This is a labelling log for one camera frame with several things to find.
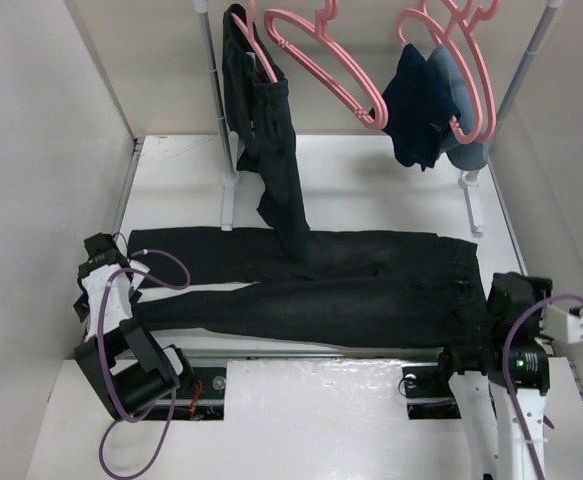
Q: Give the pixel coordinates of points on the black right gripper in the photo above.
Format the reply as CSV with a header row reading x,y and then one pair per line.
x,y
541,286

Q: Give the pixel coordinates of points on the pink hanger holding black trousers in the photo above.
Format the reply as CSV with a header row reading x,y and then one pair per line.
x,y
247,28

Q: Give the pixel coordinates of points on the pink hanger holding navy trousers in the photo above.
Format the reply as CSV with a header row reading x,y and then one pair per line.
x,y
442,36

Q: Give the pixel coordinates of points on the navy blue trousers on hanger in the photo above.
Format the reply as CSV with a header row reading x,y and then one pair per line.
x,y
420,107

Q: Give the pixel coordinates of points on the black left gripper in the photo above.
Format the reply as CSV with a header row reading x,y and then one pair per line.
x,y
83,307

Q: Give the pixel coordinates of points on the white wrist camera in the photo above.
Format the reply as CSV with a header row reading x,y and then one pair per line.
x,y
137,265
562,325

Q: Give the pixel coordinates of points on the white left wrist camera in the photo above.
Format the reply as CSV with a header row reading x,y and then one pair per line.
x,y
137,265

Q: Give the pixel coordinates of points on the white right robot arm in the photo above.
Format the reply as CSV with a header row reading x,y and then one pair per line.
x,y
500,382

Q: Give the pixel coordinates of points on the pink hanger holding blue jeans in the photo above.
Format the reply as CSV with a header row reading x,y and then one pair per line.
x,y
466,19

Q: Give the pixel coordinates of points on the light blue jeans on hanger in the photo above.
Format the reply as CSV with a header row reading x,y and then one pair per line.
x,y
466,157

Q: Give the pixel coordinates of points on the black trousers on hanger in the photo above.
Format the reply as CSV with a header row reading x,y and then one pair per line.
x,y
257,109

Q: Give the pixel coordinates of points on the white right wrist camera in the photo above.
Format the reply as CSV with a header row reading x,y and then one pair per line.
x,y
562,325

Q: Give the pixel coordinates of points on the black trousers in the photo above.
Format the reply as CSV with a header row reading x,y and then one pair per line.
x,y
257,109
365,289

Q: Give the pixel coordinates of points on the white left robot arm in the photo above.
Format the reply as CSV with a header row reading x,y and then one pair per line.
x,y
120,358

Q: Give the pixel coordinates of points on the grey clothes rack frame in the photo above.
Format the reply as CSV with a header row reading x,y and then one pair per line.
x,y
317,29

